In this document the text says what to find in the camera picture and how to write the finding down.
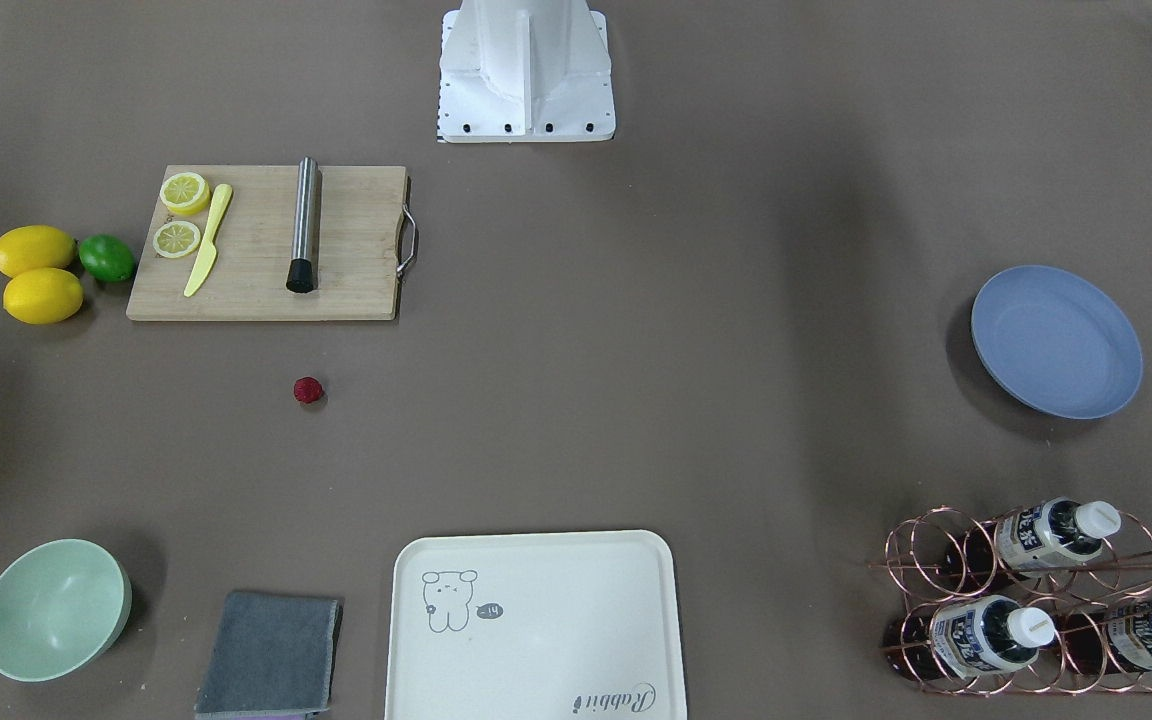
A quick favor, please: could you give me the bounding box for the green lime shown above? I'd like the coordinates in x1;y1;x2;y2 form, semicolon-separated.
77;234;137;283

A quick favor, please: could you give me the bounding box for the lemon half upper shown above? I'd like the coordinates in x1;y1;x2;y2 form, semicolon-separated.
157;170;212;217

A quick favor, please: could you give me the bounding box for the wooden cutting board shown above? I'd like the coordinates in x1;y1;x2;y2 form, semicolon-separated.
126;164;410;323

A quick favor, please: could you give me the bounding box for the copper wire bottle rack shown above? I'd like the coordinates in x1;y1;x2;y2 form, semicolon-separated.
870;506;1152;697

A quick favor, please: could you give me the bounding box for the lemon half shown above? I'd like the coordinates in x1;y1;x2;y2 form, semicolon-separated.
157;170;212;217
151;220;202;259

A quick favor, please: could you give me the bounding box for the cream rabbit tray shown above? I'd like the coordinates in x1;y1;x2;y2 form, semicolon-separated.
385;529;689;719

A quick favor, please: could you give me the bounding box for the yellow lemon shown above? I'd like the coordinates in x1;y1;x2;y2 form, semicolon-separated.
3;266;84;325
0;223;77;278

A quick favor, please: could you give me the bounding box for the grey folded cloth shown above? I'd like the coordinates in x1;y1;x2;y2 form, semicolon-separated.
195;591;340;719

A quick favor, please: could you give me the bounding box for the lemon half lower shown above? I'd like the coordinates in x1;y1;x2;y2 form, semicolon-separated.
151;220;202;259

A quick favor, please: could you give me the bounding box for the blue plate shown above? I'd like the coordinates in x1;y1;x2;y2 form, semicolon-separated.
970;265;1144;420

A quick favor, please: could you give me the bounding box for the lower bottle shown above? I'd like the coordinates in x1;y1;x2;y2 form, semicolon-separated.
1059;601;1152;675
882;594;1058;682

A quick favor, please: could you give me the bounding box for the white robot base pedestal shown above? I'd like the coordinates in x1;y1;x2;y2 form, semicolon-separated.
435;1;617;143

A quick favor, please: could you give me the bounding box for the yellow plastic knife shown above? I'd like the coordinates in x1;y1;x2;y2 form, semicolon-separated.
183;183;233;297

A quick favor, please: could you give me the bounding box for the red strawberry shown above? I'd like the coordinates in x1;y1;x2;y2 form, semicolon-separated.
293;376;325;406

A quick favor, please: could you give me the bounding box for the yellow lemon upper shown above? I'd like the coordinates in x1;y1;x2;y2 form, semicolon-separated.
0;223;77;278

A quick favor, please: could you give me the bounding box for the steel muddler black tip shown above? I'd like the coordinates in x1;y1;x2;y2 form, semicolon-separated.
285;156;321;293

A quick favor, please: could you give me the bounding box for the yellow lemon lower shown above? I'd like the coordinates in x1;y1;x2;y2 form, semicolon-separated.
3;266;84;325

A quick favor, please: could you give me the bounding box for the green bowl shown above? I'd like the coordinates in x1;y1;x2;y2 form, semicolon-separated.
0;538;132;683

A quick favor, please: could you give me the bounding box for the top bottle white cap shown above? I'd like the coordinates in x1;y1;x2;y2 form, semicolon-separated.
938;497;1123;591

